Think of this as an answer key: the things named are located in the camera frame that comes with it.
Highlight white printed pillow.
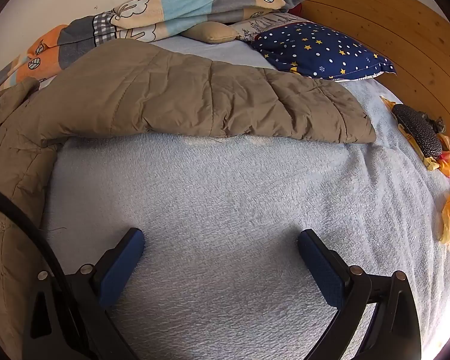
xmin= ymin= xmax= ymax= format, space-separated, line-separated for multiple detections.
xmin=230 ymin=12 xmax=304 ymax=42

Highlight light blue bed sheet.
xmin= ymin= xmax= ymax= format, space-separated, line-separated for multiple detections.
xmin=41 ymin=39 xmax=450 ymax=360

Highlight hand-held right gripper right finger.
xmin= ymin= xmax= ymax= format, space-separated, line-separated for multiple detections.
xmin=298 ymin=229 xmax=422 ymax=360

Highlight black patterned pouch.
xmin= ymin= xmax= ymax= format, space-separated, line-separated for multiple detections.
xmin=391 ymin=104 xmax=444 ymax=158

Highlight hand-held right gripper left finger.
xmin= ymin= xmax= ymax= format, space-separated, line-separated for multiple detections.
xmin=22 ymin=228 xmax=145 ymax=360

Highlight black cable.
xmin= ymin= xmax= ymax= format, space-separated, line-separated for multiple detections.
xmin=0 ymin=182 xmax=83 ymax=331

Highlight patchwork printed blanket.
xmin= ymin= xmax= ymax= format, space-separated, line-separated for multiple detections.
xmin=0 ymin=0 xmax=306 ymax=96

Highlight small beige pillow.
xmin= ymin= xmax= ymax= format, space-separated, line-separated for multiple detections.
xmin=180 ymin=22 xmax=239 ymax=44

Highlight brown puffer jacket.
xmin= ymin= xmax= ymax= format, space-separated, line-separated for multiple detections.
xmin=0 ymin=39 xmax=377 ymax=360

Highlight wooden headboard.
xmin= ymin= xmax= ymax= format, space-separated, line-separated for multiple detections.
xmin=252 ymin=0 xmax=450 ymax=139

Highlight navy star pillow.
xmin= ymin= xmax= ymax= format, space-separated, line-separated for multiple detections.
xmin=250 ymin=22 xmax=397 ymax=82

